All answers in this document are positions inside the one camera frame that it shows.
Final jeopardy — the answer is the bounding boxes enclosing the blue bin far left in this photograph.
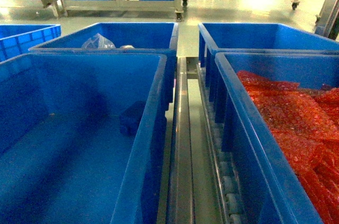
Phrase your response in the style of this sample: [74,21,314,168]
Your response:
[1,24,61,62]

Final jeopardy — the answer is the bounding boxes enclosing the blue bin rear left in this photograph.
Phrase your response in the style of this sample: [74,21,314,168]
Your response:
[29,22,179,104]

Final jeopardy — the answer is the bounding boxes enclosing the red bubble bags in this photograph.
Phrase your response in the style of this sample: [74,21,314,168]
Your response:
[237,70,338,223]

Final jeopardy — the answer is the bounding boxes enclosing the blue empty bin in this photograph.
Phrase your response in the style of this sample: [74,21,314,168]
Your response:
[1,53,168,223]

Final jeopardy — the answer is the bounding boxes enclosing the blue bin rear right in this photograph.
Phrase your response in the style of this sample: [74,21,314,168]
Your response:
[198,23,338,102]

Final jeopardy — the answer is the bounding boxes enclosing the blue bin with red bags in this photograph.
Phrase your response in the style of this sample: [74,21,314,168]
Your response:
[215,52,338,223]

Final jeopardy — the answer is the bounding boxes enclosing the stainless steel shelf rack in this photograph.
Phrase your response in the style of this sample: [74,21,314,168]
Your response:
[157,57,246,223]

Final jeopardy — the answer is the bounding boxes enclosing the blue block part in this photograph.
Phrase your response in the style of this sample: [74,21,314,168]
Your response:
[119,101,146,136]

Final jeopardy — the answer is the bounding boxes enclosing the clear plastic bag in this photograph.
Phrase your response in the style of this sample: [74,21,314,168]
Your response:
[82,33,116,49]

